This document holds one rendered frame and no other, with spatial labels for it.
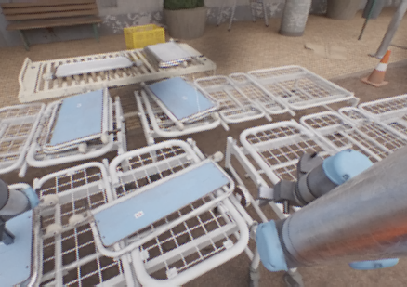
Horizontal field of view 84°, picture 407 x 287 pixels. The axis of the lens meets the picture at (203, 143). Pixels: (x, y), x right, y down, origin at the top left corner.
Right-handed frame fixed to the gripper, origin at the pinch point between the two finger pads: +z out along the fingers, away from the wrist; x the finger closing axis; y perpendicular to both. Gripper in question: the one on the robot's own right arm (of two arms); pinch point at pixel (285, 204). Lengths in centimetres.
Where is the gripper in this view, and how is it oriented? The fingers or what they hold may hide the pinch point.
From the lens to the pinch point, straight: 73.5
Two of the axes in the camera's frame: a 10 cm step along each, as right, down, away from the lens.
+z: -0.8, 4.5, 8.9
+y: -1.7, 8.7, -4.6
